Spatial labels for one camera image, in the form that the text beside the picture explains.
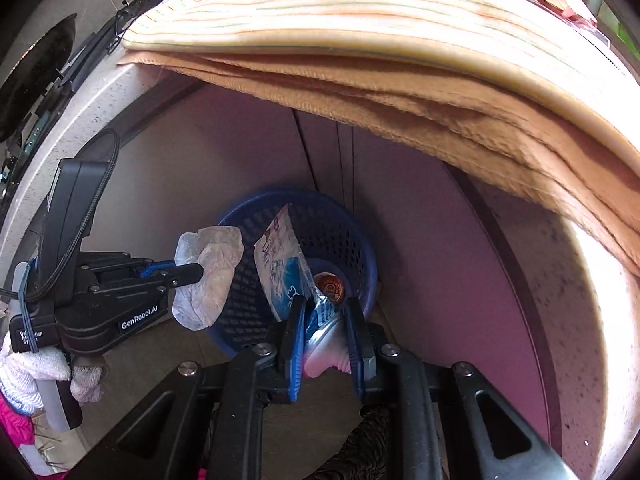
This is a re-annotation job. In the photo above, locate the round orange lid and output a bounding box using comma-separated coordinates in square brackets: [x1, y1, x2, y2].
[312, 272, 347, 306]

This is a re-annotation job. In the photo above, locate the blue plastic mesh basket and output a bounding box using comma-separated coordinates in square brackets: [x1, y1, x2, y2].
[216, 188, 379, 358]

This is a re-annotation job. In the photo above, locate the white blue plastic wrapper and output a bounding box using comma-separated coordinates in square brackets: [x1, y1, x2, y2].
[253, 203, 351, 378]

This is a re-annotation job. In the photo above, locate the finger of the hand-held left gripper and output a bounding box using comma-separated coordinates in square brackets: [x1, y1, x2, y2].
[82, 252, 178, 281]
[90, 262, 205, 295]

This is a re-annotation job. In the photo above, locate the tan folded blanket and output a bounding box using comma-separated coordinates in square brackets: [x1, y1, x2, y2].
[118, 50, 640, 278]

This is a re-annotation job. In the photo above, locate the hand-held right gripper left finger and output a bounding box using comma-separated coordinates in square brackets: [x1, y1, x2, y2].
[70, 295, 307, 480]

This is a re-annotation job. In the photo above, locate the black flat device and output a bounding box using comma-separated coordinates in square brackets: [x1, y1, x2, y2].
[17, 107, 48, 163]

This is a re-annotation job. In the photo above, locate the person's left hand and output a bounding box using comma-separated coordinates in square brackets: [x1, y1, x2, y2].
[0, 332, 103, 416]

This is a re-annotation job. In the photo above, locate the person's left forearm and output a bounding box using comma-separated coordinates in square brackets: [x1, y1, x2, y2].
[0, 395, 37, 453]

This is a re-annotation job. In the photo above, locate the white tissue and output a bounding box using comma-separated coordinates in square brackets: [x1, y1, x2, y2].
[172, 225, 246, 332]

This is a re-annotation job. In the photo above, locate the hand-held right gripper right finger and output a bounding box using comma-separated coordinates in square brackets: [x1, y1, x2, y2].
[342, 297, 583, 480]

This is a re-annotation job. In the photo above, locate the black cable bundle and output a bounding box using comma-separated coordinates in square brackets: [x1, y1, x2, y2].
[107, 2, 141, 53]

